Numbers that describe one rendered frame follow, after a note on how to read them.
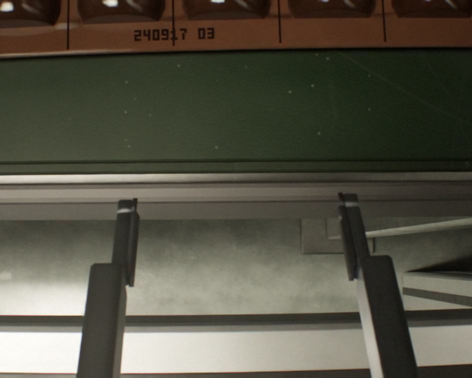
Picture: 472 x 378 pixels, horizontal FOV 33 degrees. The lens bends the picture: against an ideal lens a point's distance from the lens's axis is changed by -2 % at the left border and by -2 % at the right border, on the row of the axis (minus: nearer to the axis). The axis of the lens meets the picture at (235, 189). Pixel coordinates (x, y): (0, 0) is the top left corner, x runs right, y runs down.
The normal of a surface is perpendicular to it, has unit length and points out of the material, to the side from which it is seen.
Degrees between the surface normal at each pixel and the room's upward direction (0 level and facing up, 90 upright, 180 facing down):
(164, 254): 0
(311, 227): 0
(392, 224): 90
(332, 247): 0
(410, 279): 90
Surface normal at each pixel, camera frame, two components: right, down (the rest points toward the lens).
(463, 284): -1.00, 0.00
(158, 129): 0.02, -0.08
